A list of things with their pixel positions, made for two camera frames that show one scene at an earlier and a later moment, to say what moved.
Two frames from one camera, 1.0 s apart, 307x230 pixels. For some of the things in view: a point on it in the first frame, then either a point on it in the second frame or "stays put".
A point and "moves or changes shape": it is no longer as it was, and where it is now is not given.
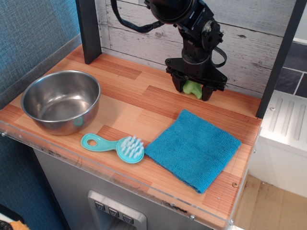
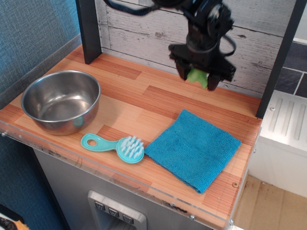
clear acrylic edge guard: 114,178 stays put
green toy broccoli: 190,86 moves or changes shape
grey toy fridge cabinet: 91,199 stays put
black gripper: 204,74 -> 212,62
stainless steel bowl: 62,102 stays put
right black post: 279,57 stays put
